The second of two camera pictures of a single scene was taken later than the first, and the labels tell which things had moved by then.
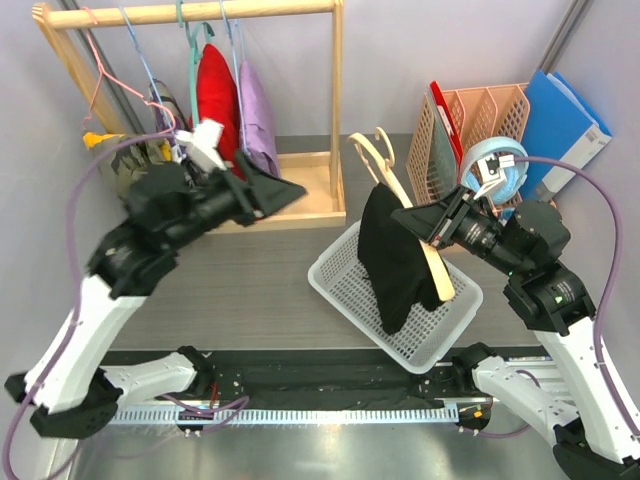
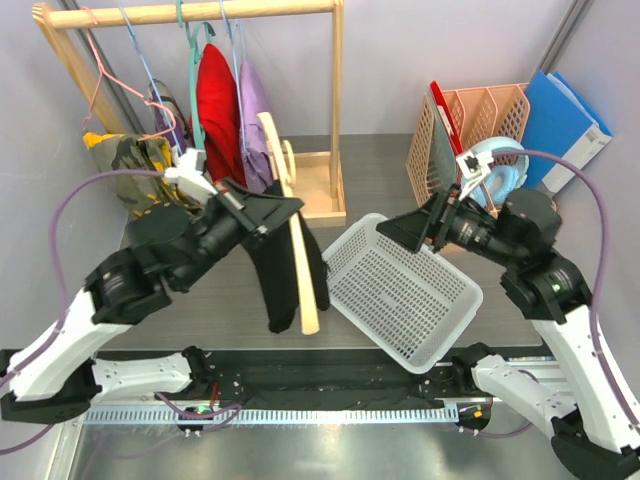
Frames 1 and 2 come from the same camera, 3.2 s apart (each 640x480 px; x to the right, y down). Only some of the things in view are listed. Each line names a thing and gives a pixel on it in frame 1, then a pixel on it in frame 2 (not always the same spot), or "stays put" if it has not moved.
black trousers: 393,258 to 276,253
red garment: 217,100 stays put
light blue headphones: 515,175 stays put
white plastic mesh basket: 336,277 stays put
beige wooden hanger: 383,160 to 298,222
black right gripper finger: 432,220 stays put
